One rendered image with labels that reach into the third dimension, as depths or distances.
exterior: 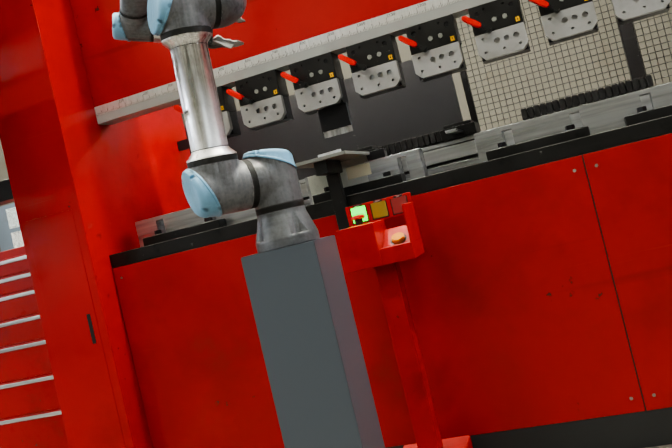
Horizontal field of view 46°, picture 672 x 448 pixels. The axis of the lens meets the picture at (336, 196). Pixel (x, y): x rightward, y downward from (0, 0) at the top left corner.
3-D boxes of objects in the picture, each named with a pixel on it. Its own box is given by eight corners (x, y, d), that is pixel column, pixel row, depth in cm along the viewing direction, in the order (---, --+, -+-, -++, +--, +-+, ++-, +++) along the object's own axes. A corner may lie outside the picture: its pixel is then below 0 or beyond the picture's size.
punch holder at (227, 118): (192, 144, 270) (181, 97, 270) (204, 145, 278) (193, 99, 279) (231, 133, 265) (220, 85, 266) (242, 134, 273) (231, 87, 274)
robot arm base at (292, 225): (309, 241, 177) (299, 198, 178) (248, 255, 181) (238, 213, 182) (327, 236, 192) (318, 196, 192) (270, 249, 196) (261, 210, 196)
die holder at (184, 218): (140, 248, 280) (134, 222, 280) (149, 246, 285) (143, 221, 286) (267, 216, 264) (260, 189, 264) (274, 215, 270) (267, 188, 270)
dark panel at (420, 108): (208, 229, 330) (184, 127, 332) (210, 229, 332) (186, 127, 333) (473, 163, 295) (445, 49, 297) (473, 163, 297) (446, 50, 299)
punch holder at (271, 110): (244, 129, 264) (233, 81, 264) (255, 130, 272) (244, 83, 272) (285, 117, 259) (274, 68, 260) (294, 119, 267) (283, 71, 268)
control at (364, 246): (345, 273, 219) (330, 210, 219) (359, 266, 234) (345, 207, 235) (415, 258, 213) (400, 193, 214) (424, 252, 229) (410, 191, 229)
